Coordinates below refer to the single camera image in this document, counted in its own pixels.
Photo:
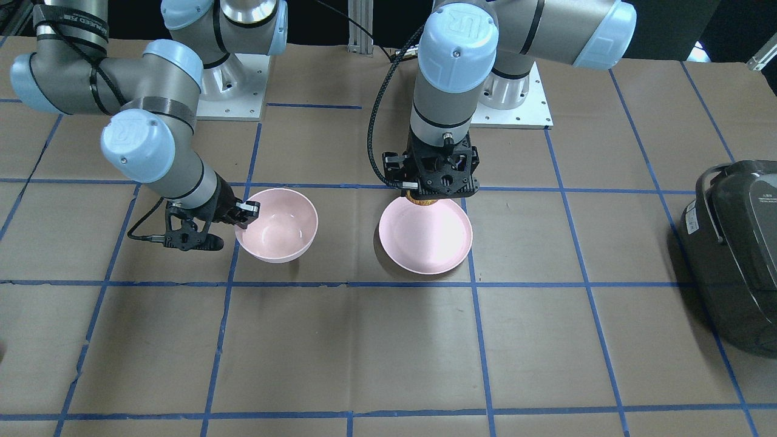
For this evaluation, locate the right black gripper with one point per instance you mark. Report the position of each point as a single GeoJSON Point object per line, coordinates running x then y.
{"type": "Point", "coordinates": [225, 200]}

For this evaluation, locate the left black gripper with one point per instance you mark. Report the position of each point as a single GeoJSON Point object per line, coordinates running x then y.
{"type": "Point", "coordinates": [394, 165]}

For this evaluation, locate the red yellow apple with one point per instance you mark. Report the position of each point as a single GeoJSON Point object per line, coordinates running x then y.
{"type": "Point", "coordinates": [419, 202]}

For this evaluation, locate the pink bowl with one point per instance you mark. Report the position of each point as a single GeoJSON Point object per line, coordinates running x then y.
{"type": "Point", "coordinates": [285, 228]}

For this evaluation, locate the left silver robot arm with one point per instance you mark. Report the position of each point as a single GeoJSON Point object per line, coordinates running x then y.
{"type": "Point", "coordinates": [474, 53]}

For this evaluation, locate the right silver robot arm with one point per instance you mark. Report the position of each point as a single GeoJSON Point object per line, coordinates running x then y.
{"type": "Point", "coordinates": [152, 101]}

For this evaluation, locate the pink plate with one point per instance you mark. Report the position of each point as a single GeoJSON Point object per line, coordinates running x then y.
{"type": "Point", "coordinates": [425, 240]}

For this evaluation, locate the dark rice cooker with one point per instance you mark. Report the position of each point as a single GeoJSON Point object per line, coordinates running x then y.
{"type": "Point", "coordinates": [729, 234]}

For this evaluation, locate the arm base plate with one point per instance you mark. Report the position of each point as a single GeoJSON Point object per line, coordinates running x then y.
{"type": "Point", "coordinates": [235, 90]}
{"type": "Point", "coordinates": [513, 103]}

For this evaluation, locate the aluminium frame post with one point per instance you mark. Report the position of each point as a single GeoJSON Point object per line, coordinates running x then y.
{"type": "Point", "coordinates": [360, 14]}

